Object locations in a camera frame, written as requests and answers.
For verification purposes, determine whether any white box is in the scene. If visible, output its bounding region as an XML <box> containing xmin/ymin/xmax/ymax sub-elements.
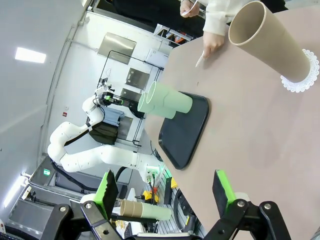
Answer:
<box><xmin>147</xmin><ymin>48</ymin><xmax>171</xmax><ymax>65</ymax></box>

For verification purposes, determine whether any white power socket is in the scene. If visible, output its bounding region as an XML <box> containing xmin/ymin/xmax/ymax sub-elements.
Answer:
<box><xmin>144</xmin><ymin>165</ymin><xmax>161</xmax><ymax>177</ymax></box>

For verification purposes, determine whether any dark olive cloth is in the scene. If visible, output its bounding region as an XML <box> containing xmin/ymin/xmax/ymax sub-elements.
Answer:
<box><xmin>88</xmin><ymin>121</ymin><xmax>120</xmax><ymax>146</ymax></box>

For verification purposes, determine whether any person's right hand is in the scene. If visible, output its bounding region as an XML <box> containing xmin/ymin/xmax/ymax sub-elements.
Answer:
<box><xmin>179</xmin><ymin>0</ymin><xmax>201</xmax><ymax>18</ymax></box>

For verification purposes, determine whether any white scalloped paper coaster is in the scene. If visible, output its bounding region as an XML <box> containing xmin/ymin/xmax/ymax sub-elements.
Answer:
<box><xmin>195</xmin><ymin>51</ymin><xmax>208</xmax><ymax>68</ymax></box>
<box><xmin>279</xmin><ymin>48</ymin><xmax>320</xmax><ymax>93</ymax></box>

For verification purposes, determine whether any ceiling light panel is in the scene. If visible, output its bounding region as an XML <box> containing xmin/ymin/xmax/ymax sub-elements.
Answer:
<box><xmin>14</xmin><ymin>46</ymin><xmax>48</xmax><ymax>64</ymax></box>

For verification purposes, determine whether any person's left forearm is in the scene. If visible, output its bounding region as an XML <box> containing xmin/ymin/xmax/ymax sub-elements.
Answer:
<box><xmin>202</xmin><ymin>0</ymin><xmax>251</xmax><ymax>37</ymax></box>

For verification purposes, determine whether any stacked brown cup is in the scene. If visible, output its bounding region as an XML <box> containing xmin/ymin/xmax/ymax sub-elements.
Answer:
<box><xmin>134</xmin><ymin>201</ymin><xmax>144</xmax><ymax>219</ymax></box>
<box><xmin>126</xmin><ymin>199</ymin><xmax>136</xmax><ymax>218</ymax></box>
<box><xmin>119</xmin><ymin>198</ymin><xmax>128</xmax><ymax>217</ymax></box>

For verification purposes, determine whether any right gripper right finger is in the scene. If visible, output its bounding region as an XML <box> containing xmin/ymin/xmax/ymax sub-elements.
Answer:
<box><xmin>203</xmin><ymin>169</ymin><xmax>292</xmax><ymax>240</ymax></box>

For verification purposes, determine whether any pale green cup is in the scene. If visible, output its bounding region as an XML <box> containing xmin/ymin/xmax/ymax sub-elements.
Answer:
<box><xmin>146</xmin><ymin>81</ymin><xmax>194</xmax><ymax>115</ymax></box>
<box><xmin>136</xmin><ymin>91</ymin><xmax>177</xmax><ymax>120</ymax></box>

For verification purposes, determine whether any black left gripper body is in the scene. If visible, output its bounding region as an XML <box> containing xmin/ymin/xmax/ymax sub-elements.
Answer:
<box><xmin>99</xmin><ymin>92</ymin><xmax>113</xmax><ymax>105</ymax></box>

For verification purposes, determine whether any black plastic tray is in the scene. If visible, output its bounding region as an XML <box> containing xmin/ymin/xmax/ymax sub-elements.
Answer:
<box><xmin>158</xmin><ymin>91</ymin><xmax>210</xmax><ymax>171</ymax></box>

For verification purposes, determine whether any yellow emergency stop box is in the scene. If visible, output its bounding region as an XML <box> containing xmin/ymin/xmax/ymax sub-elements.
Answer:
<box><xmin>141</xmin><ymin>189</ymin><xmax>159</xmax><ymax>205</ymax></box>

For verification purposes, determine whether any large metal wall panel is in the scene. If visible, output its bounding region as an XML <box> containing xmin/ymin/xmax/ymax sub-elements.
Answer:
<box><xmin>96</xmin><ymin>31</ymin><xmax>138</xmax><ymax>65</ymax></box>

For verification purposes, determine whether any small metal wall panel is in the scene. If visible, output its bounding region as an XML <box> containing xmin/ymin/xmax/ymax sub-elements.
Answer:
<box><xmin>119</xmin><ymin>87</ymin><xmax>143</xmax><ymax>102</ymax></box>
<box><xmin>124</xmin><ymin>67</ymin><xmax>149</xmax><ymax>90</ymax></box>

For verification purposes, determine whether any person's left hand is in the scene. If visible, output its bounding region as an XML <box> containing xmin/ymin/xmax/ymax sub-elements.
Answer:
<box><xmin>202</xmin><ymin>31</ymin><xmax>225</xmax><ymax>60</ymax></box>

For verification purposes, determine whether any stacked green cup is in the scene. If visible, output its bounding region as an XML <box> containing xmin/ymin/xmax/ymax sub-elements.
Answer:
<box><xmin>142</xmin><ymin>201</ymin><xmax>172</xmax><ymax>221</ymax></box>

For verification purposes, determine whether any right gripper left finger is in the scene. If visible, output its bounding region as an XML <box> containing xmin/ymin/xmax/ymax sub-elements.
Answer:
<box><xmin>51</xmin><ymin>169</ymin><xmax>133</xmax><ymax>240</ymax></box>

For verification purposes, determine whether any blue grey cloth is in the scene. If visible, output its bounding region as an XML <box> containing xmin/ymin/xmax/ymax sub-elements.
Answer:
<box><xmin>103</xmin><ymin>107</ymin><xmax>125</xmax><ymax>128</ymax></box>

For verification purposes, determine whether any brown cup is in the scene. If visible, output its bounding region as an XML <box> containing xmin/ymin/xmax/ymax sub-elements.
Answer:
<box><xmin>134</xmin><ymin>201</ymin><xmax>144</xmax><ymax>219</ymax></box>
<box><xmin>228</xmin><ymin>0</ymin><xmax>313</xmax><ymax>84</ymax></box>
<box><xmin>119</xmin><ymin>198</ymin><xmax>128</xmax><ymax>217</ymax></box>
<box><xmin>126</xmin><ymin>199</ymin><xmax>136</xmax><ymax>218</ymax></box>

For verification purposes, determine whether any grey equipment box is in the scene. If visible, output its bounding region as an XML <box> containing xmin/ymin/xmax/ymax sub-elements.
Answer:
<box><xmin>6</xmin><ymin>198</ymin><xmax>55</xmax><ymax>237</ymax></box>

